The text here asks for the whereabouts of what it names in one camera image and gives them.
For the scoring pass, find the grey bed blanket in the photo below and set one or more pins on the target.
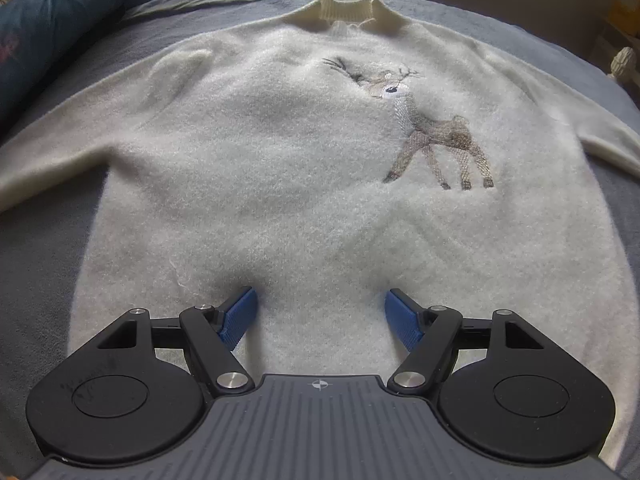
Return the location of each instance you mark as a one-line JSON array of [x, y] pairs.
[[45, 270]]

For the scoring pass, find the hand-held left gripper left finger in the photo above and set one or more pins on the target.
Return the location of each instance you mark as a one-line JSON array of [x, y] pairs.
[[240, 317]]

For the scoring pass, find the carved cream bedpost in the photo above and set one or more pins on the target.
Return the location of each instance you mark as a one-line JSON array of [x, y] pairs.
[[624, 62]]

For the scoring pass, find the cream fuzzy deer sweater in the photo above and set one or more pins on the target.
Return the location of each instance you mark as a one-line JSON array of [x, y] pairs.
[[280, 170]]

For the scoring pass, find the blue pillow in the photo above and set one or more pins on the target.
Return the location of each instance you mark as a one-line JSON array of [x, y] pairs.
[[60, 25]]

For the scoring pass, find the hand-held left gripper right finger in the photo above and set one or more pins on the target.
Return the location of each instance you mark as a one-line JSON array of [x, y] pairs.
[[402, 320]]

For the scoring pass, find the yellow box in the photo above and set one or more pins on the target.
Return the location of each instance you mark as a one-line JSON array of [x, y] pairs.
[[627, 2]]

